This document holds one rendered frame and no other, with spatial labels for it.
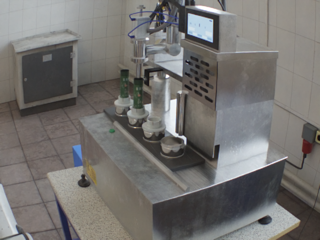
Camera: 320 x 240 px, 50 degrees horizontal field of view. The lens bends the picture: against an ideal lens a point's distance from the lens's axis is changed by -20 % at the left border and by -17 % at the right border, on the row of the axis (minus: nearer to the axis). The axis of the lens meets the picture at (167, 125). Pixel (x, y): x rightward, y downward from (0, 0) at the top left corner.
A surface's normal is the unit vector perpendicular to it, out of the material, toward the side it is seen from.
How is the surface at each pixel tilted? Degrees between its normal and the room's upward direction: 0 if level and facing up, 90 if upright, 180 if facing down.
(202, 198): 90
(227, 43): 90
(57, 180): 0
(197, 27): 90
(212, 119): 90
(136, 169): 0
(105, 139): 0
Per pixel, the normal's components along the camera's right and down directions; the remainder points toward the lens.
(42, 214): 0.03, -0.91
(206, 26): -0.87, 0.18
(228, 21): 0.50, 0.37
